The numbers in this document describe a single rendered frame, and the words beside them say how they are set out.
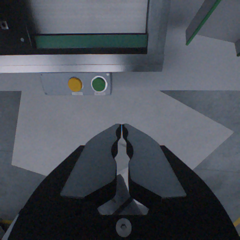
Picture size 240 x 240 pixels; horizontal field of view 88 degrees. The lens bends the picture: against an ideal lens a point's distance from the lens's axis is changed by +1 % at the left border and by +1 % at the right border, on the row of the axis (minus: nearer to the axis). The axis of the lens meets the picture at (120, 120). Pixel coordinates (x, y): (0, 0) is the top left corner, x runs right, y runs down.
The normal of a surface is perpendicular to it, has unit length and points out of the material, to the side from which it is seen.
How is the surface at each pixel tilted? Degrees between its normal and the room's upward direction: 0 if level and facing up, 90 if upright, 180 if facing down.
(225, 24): 45
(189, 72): 0
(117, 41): 0
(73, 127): 0
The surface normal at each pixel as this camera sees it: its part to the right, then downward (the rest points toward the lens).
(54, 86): 0.00, 0.47
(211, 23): -0.12, 0.95
